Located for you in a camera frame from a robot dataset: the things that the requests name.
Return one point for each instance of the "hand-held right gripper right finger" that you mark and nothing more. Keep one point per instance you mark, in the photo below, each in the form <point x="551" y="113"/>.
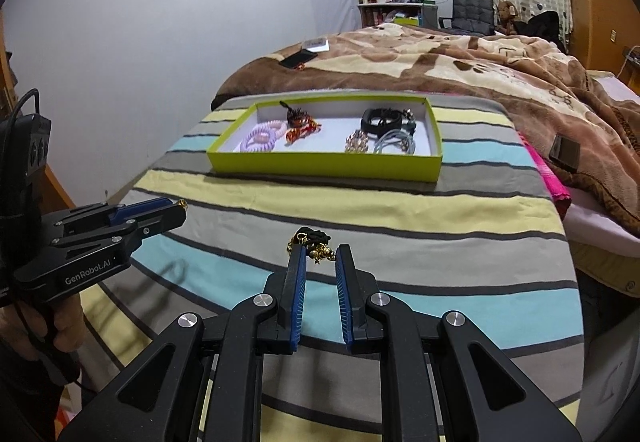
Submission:
<point x="345" y="307"/>

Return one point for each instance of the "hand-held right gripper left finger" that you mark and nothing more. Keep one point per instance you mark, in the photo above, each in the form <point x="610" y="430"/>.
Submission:
<point x="295" y="307"/>

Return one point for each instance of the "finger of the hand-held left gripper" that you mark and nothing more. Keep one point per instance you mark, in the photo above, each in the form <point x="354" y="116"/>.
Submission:
<point x="142" y="209"/>
<point x="155" y="224"/>

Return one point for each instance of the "green cardboard box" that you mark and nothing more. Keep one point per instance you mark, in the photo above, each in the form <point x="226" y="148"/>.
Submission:
<point x="325" y="167"/>

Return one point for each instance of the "person's left hand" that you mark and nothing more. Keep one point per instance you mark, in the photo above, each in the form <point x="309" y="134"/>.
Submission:
<point x="67" y="322"/>

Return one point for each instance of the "striped blanket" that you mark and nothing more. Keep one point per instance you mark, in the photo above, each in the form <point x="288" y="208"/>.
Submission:
<point x="400" y="232"/>

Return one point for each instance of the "black wristband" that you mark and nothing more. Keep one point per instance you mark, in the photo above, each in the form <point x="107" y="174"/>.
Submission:
<point x="372" y="124"/>

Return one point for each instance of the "black smartphone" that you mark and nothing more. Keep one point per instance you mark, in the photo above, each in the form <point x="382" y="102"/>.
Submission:
<point x="298" y="58"/>

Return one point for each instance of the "white small box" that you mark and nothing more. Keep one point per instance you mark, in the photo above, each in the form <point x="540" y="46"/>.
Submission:
<point x="316" y="44"/>

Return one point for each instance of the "pink cloth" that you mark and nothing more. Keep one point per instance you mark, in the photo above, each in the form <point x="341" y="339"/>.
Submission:
<point x="550" y="182"/>

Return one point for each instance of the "brown patterned blanket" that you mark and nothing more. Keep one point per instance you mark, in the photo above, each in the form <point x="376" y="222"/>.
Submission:
<point x="450" y="67"/>

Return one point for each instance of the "mattress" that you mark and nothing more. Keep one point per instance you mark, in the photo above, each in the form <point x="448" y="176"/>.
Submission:
<point x="600" y="232"/>

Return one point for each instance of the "white bed base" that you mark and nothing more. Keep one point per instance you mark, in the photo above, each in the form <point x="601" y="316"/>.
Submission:
<point x="610" y="347"/>

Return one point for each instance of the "white desk shelf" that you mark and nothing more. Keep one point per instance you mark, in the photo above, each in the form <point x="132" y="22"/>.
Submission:
<point x="380" y="17"/>

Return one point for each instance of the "black padded chair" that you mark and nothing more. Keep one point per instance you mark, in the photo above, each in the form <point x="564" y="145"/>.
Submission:
<point x="470" y="12"/>

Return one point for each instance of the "brown teddy bear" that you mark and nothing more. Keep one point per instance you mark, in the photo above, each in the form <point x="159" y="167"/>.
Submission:
<point x="506" y="17"/>

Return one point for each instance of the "black clothing pile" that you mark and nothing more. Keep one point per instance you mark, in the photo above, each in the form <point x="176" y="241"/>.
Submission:
<point x="542" y="29"/>

